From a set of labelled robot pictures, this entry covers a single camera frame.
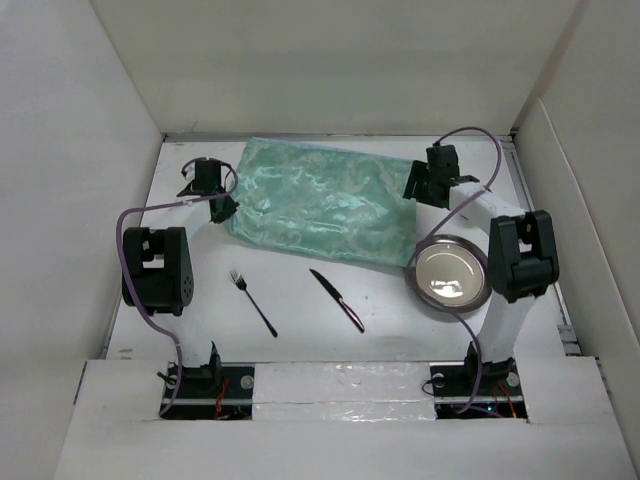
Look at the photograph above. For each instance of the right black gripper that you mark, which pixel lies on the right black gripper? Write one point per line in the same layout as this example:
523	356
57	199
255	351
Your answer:
418	172

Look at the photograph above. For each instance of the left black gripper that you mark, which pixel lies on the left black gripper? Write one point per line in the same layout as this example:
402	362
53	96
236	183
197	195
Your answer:
228	210

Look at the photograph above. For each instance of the round plate with dark rim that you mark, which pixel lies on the round plate with dark rim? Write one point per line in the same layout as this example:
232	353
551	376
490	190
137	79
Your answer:
451	272

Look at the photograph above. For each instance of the green patterned cloth placemat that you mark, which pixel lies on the green patterned cloth placemat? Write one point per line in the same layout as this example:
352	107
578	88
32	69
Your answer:
324	202

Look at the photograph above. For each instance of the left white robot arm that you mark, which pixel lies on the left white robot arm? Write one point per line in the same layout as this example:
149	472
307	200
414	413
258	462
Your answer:
157	275

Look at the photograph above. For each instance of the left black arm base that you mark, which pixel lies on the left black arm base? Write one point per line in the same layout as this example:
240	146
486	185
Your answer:
225	396

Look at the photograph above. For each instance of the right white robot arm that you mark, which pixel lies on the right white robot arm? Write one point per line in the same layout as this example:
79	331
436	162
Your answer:
491	352

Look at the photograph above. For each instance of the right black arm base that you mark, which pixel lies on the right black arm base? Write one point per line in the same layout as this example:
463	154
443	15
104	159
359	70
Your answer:
452	387

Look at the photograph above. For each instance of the black metal fork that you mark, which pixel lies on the black metal fork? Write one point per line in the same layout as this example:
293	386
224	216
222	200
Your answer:
241	284

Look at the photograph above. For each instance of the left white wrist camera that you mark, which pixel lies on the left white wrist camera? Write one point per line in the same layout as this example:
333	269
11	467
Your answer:
188	172

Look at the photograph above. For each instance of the aluminium table edge rail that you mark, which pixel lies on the aluminium table edge rail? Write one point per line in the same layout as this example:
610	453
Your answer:
531	267

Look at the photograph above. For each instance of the black handled table knife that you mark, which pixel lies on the black handled table knife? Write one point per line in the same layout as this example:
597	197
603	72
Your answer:
338	298

